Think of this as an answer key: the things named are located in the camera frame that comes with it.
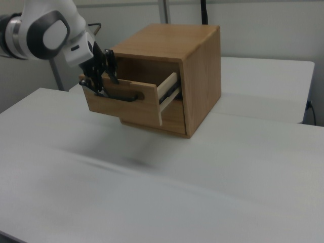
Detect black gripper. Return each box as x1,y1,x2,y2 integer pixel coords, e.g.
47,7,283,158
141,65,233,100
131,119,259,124
78,42,120,98

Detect grey metal partition post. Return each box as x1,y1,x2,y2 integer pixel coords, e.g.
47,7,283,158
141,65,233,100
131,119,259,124
158,0,170,25

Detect grey metal stand leg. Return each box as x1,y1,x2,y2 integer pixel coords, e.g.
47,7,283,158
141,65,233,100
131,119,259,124
49,57,64,92

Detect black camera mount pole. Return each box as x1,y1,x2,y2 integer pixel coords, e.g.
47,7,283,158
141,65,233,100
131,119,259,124
200,0,210,25

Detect wooden two-drawer cabinet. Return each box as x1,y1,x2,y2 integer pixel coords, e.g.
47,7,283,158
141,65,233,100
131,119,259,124
110,23,222,139

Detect black power cable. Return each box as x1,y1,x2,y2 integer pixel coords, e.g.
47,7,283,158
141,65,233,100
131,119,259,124
305,100,317,125

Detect wooden drawer with black handle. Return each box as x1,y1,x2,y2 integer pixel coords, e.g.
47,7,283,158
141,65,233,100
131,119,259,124
79,71,182,126

